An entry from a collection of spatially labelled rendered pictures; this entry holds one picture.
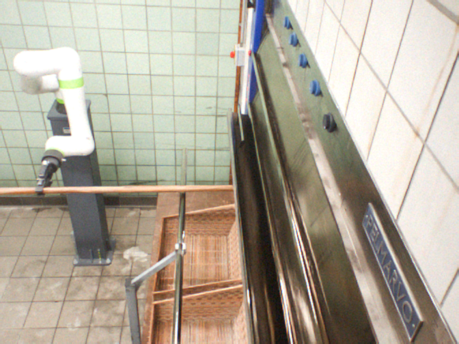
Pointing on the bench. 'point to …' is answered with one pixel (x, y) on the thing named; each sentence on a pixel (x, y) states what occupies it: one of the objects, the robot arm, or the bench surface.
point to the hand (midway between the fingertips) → (41, 190)
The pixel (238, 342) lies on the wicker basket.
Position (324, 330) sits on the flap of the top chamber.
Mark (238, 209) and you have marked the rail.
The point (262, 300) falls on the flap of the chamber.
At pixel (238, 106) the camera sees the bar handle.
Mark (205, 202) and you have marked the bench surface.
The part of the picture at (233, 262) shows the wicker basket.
